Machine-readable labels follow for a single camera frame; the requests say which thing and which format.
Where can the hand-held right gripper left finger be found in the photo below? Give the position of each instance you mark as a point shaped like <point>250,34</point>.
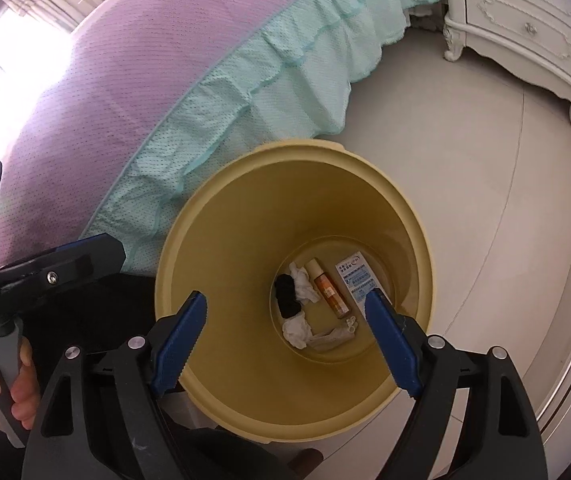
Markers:
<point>175,355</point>

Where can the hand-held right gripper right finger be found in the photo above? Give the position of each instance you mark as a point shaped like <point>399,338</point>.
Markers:
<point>395,345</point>

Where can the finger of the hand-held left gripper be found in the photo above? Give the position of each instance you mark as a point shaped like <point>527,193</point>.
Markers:
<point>90,255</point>

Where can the cream cloth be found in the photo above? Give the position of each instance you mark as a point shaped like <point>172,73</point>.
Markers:
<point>330,340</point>

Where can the blue white medicine box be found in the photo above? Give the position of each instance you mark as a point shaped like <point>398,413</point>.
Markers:
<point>355,277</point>

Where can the amber liquid bottle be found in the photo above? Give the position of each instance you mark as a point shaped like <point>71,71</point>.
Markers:
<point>328,290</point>

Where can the small white tissue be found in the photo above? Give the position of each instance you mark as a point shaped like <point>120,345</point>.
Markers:
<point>296,331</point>

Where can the large white tissue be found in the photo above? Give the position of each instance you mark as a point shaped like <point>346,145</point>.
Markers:
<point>303,282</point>

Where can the black hair scrunchie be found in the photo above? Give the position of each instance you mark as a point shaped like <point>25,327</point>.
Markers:
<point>288,295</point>

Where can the yellow plastic trash bin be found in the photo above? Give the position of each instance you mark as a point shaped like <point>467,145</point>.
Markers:
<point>225,220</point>

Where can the person's left hand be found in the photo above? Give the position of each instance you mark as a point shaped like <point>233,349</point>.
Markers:
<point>24,390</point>

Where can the person's dark pants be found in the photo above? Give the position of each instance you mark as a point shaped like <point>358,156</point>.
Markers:
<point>105,305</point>

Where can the pink bedspread with teal ruffle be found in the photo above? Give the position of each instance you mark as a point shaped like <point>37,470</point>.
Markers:
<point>140,60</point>

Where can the sliding glass door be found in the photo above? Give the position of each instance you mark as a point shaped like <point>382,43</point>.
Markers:
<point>15,60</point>

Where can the white carved nightstand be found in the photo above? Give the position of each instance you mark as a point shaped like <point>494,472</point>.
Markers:
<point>515,20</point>

